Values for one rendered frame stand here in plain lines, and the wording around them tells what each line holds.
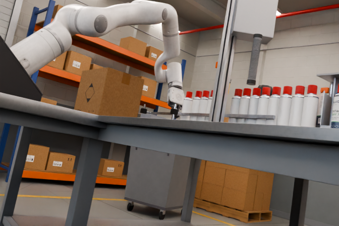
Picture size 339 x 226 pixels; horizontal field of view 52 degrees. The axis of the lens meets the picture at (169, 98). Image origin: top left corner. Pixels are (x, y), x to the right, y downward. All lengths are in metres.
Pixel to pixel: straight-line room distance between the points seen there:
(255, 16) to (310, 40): 5.16
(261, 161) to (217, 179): 4.50
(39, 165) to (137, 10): 3.82
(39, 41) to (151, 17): 0.56
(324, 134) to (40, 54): 1.03
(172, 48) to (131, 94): 0.33
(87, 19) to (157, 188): 2.78
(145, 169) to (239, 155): 3.29
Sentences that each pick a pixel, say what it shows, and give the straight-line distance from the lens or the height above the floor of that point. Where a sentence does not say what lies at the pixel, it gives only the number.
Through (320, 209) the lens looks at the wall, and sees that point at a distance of 6.04.
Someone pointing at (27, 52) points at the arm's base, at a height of 1.01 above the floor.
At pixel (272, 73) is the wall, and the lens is 6.77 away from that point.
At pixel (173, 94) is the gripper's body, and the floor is 1.06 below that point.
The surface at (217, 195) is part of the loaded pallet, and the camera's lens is 5.16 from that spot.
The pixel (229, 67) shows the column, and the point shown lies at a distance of 1.49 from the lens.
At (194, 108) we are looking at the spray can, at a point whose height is 0.99.
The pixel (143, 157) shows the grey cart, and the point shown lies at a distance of 3.99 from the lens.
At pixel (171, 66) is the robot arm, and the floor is 1.23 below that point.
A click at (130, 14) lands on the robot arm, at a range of 1.60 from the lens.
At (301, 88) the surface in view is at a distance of 1.40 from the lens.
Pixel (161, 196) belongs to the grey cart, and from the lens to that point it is 3.90.
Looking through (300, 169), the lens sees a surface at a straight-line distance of 0.63.
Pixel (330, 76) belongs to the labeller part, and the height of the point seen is 1.14.
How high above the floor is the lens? 0.75
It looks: 8 degrees up
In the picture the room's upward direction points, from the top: 10 degrees clockwise
